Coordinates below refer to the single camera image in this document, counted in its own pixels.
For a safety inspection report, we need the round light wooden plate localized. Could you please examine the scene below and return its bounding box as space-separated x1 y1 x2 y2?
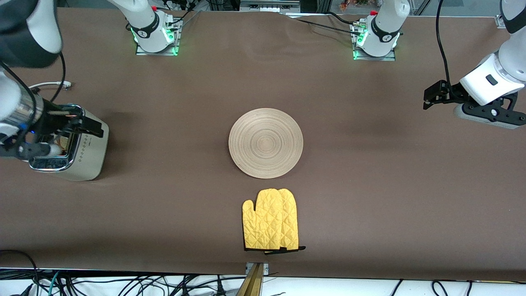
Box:
228 108 304 179

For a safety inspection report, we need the cream and chrome toaster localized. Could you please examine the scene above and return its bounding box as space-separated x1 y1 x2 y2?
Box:
29 105 110 181

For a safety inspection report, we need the colourful background item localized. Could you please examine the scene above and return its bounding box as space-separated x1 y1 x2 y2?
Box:
339 0 370 11

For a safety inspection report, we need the yellow quilted oven mitt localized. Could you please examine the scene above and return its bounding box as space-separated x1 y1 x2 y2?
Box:
242 189 288 251
279 188 307 255

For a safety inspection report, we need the grey background box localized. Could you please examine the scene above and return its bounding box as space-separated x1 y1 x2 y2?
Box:
240 0 301 13

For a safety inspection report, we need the white toaster power cable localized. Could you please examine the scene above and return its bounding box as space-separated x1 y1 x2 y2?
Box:
30 81 73 90

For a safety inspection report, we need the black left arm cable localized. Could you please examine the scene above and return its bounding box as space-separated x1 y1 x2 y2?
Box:
435 0 465 101

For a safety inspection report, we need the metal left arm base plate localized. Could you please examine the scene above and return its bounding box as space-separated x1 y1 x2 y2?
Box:
351 23 397 61

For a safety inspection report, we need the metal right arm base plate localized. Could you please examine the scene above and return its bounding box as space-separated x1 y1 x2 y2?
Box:
136 18 181 56

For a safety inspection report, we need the black base cable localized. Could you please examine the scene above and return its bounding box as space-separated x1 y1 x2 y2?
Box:
294 18 362 33
327 12 357 26
166 0 202 26

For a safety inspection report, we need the teal floor cable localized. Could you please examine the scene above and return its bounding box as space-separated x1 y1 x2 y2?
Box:
48 271 61 296

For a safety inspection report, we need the gold aluminium rail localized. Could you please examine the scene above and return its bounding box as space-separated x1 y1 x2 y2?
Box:
236 263 265 296

